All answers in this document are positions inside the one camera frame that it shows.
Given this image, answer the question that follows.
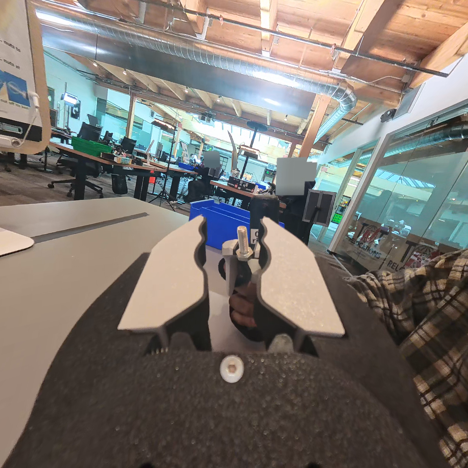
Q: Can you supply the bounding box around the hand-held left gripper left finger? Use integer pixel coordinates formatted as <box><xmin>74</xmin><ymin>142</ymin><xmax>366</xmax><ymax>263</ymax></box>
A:
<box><xmin>117</xmin><ymin>215</ymin><xmax>213</xmax><ymax>351</ymax></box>

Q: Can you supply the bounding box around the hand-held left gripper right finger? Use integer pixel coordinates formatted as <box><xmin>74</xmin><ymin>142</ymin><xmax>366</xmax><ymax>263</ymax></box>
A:
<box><xmin>255</xmin><ymin>216</ymin><xmax>346</xmax><ymax>351</ymax></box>

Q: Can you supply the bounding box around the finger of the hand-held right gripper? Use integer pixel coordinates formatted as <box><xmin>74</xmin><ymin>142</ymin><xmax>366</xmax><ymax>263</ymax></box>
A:
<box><xmin>221</xmin><ymin>239</ymin><xmax>240</xmax><ymax>297</ymax></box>
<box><xmin>249</xmin><ymin>244</ymin><xmax>262</xmax><ymax>285</ymax></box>

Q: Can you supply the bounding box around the silver hex bolt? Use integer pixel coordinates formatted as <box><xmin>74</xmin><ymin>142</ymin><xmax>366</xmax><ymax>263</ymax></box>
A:
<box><xmin>236</xmin><ymin>225</ymin><xmax>251</xmax><ymax>261</ymax></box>

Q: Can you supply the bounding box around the blue plastic bin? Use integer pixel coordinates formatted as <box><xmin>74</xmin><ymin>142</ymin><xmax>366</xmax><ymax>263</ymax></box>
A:
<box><xmin>189</xmin><ymin>199</ymin><xmax>286</xmax><ymax>249</ymax></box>

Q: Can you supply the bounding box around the person's right forearm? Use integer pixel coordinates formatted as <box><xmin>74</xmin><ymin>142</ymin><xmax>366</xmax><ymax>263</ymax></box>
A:
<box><xmin>344</xmin><ymin>249</ymin><xmax>468</xmax><ymax>468</ymax></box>

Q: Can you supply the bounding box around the person's right hand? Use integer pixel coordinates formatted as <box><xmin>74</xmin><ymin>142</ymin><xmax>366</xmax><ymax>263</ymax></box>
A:
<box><xmin>228</xmin><ymin>281</ymin><xmax>259</xmax><ymax>328</ymax></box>

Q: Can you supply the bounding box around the wooden office desk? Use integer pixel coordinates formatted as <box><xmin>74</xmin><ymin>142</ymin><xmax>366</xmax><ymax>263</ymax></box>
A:
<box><xmin>48</xmin><ymin>141</ymin><xmax>167</xmax><ymax>202</ymax></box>
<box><xmin>210</xmin><ymin>179</ymin><xmax>287</xmax><ymax>210</ymax></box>

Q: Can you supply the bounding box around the grey panel on stand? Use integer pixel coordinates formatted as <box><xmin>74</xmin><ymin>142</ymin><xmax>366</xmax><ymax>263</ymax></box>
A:
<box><xmin>303</xmin><ymin>189</ymin><xmax>337</xmax><ymax>227</ymax></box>

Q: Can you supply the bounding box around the black office chair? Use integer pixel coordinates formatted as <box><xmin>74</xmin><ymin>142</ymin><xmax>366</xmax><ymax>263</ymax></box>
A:
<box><xmin>48</xmin><ymin>122</ymin><xmax>105</xmax><ymax>200</ymax></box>

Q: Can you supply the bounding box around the green plastic crate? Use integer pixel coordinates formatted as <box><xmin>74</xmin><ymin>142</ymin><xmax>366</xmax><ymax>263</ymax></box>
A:
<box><xmin>71</xmin><ymin>136</ymin><xmax>112</xmax><ymax>158</ymax></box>

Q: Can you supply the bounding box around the printed instruction sheet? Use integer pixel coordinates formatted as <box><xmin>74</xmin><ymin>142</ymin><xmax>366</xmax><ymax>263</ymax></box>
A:
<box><xmin>0</xmin><ymin>0</ymin><xmax>39</xmax><ymax>127</ymax></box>

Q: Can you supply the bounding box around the silver ventilation duct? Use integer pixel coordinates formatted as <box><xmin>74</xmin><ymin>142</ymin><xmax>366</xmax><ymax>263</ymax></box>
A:
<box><xmin>37</xmin><ymin>15</ymin><xmax>358</xmax><ymax>123</ymax></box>

